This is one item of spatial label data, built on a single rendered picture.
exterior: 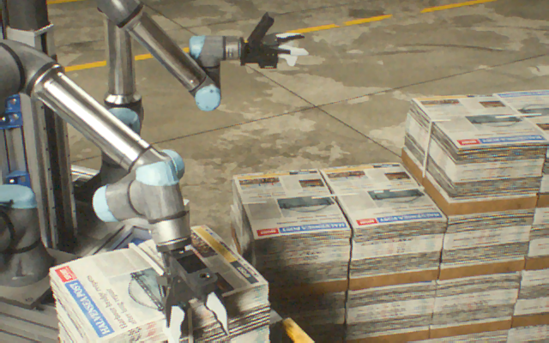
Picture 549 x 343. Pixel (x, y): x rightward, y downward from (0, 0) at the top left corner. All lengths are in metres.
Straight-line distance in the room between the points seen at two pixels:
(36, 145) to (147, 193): 0.71
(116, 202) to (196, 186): 2.59
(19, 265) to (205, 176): 2.30
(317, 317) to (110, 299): 0.93
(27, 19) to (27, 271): 0.62
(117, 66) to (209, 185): 1.82
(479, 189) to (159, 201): 1.14
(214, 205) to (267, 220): 1.72
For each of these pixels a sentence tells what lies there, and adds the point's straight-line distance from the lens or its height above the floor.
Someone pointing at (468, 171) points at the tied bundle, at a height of 0.98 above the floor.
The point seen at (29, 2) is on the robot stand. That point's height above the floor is 1.45.
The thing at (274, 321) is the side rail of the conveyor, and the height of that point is 0.80.
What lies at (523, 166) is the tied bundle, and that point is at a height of 0.98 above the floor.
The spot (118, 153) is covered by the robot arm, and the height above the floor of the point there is 1.26.
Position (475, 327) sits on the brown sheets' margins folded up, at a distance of 2.62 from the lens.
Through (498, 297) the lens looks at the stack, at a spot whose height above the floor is 0.52.
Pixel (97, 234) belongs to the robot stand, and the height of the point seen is 0.73.
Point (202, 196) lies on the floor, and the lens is 4.01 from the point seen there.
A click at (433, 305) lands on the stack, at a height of 0.51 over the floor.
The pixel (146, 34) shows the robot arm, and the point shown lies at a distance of 2.21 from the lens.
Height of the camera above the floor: 1.99
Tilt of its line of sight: 27 degrees down
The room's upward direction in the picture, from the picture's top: 3 degrees clockwise
